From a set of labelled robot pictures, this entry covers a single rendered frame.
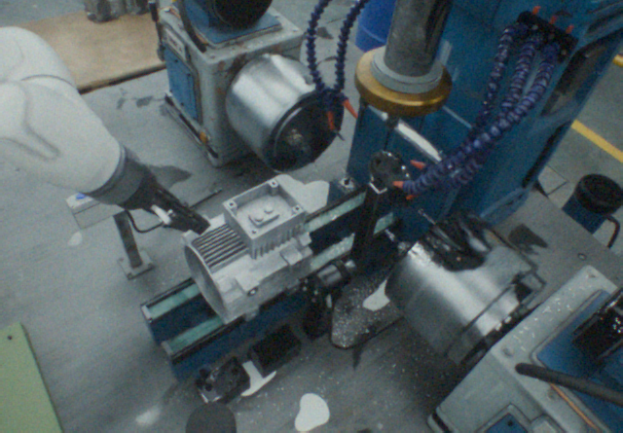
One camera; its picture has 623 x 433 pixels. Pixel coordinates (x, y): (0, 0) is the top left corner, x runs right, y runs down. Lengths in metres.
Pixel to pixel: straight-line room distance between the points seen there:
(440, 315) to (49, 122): 0.67
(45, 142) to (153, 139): 0.95
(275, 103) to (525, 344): 0.70
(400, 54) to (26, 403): 0.97
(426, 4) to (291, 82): 0.44
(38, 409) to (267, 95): 0.80
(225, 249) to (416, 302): 0.36
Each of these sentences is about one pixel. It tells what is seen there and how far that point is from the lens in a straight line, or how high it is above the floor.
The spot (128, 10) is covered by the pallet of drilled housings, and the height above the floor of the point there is 0.19.
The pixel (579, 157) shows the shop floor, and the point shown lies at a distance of 3.25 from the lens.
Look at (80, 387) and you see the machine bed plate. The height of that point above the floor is 0.80.
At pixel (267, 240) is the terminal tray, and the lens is 0.89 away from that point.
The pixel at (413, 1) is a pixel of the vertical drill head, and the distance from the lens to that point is 0.82.
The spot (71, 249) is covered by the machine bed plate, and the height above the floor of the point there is 0.80.
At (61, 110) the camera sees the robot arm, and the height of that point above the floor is 1.46.
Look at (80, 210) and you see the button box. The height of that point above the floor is 1.07.
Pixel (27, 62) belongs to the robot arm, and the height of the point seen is 1.45.
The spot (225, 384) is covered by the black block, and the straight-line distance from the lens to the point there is 1.04.
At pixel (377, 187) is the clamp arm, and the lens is 0.82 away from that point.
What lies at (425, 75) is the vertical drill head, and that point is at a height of 1.36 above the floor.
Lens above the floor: 1.84
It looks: 50 degrees down
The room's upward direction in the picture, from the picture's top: 8 degrees clockwise
